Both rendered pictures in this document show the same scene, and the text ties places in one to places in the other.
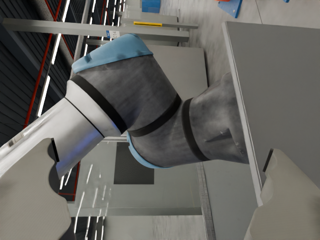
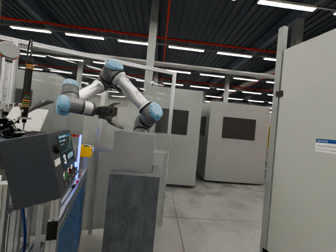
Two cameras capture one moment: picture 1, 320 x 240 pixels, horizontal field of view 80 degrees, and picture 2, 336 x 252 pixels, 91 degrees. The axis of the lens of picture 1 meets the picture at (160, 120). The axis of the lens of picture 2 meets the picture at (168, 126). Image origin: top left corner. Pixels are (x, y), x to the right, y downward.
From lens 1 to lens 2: 0.93 m
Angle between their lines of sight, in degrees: 20
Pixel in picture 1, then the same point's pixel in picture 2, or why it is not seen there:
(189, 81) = (231, 167)
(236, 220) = not seen: hidden behind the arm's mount
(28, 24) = (297, 38)
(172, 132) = (139, 124)
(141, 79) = (147, 117)
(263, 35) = (151, 141)
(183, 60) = (251, 165)
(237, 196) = not seen: hidden behind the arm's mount
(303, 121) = (131, 142)
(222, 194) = not seen: hidden behind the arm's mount
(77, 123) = (139, 104)
